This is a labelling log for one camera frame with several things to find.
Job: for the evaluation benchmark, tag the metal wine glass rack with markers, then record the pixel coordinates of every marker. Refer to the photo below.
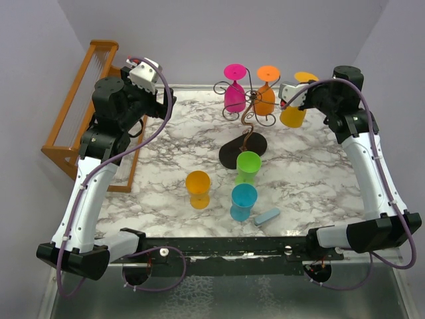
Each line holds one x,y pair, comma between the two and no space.
249,140

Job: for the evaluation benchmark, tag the blue wine glass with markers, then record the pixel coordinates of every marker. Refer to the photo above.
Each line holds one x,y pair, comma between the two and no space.
243,197

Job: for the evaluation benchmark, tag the blue eraser block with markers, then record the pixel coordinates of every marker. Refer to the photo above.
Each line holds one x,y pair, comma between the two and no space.
267,216

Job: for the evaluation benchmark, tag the green wine glass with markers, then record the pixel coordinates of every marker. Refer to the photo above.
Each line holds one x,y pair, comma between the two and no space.
248,165

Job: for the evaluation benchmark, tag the yellow wine glass front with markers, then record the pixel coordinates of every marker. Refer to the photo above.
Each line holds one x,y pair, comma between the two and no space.
198,185

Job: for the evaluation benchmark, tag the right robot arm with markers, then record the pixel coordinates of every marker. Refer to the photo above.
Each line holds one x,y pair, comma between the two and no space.
388,222

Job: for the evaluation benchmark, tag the yellow wine glass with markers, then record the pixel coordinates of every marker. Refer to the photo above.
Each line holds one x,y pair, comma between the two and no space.
293,117
198,185

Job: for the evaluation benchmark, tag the wooden rack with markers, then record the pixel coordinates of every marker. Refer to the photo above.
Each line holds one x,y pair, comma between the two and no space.
63,142

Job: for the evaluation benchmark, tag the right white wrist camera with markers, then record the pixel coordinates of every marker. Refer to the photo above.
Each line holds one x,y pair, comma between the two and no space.
292,95

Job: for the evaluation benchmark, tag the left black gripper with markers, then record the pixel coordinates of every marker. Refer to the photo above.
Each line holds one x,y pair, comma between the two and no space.
157,109

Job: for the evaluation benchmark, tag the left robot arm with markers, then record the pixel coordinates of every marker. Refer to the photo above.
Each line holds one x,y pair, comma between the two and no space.
118,105

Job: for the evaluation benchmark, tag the black mounting frame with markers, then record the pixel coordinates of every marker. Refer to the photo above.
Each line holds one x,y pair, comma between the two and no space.
224,256

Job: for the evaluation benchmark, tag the orange wine glass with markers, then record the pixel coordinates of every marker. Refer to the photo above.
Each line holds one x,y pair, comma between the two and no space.
265,98

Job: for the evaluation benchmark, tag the pink wine glass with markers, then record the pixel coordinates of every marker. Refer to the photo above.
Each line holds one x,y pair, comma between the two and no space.
234,97

